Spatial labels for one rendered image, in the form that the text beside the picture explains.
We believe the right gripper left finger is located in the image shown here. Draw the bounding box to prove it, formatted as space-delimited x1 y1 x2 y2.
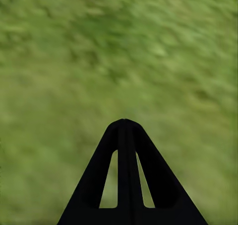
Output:
57 119 132 225

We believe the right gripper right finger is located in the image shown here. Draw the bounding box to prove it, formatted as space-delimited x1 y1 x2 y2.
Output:
124 119 208 225

